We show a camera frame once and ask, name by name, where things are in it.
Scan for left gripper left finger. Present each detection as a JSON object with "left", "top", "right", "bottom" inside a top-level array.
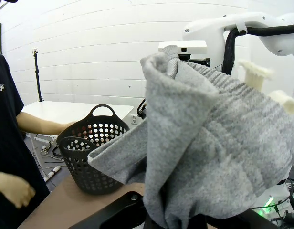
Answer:
[{"left": 68, "top": 190, "right": 148, "bottom": 229}]

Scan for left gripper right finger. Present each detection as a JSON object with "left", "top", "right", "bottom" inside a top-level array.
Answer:
[{"left": 207, "top": 208, "right": 279, "bottom": 229}]

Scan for black perforated plastic basket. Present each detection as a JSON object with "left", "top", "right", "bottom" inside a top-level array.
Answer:
[{"left": 56, "top": 104, "right": 131, "bottom": 195}]

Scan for grey training pants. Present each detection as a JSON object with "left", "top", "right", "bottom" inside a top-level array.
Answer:
[{"left": 87, "top": 45, "right": 294, "bottom": 229}]

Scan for person's left forearm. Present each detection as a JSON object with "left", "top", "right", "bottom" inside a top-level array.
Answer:
[{"left": 16, "top": 110, "right": 66, "bottom": 135}]

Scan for person's left hand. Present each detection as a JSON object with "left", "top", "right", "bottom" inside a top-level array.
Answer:
[{"left": 58, "top": 121, "right": 77, "bottom": 134}]

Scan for person's right hand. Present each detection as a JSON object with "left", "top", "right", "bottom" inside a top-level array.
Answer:
[{"left": 0, "top": 171, "right": 37, "bottom": 209}]

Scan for green lit control box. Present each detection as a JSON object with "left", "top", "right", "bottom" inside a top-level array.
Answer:
[{"left": 251, "top": 183, "right": 294, "bottom": 229}]

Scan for white plastic pipe piece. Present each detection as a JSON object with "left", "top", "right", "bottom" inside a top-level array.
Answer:
[{"left": 42, "top": 165, "right": 62, "bottom": 183}]

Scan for white side table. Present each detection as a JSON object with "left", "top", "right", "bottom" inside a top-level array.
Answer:
[{"left": 21, "top": 100, "right": 135, "bottom": 182}]

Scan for person in black t-shirt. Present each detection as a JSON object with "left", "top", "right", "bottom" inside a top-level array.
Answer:
[{"left": 0, "top": 2, "right": 51, "bottom": 229}]

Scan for black tripod stand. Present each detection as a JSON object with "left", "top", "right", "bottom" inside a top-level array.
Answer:
[{"left": 32, "top": 48, "right": 45, "bottom": 103}]

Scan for black camera mount knob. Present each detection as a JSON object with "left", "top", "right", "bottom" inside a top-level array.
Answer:
[{"left": 178, "top": 54, "right": 211, "bottom": 68}]

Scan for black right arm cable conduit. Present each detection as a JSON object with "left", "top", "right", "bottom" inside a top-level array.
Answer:
[{"left": 220, "top": 22, "right": 294, "bottom": 75}]

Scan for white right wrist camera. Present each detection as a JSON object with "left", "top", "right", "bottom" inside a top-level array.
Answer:
[{"left": 158, "top": 40, "right": 208, "bottom": 57}]

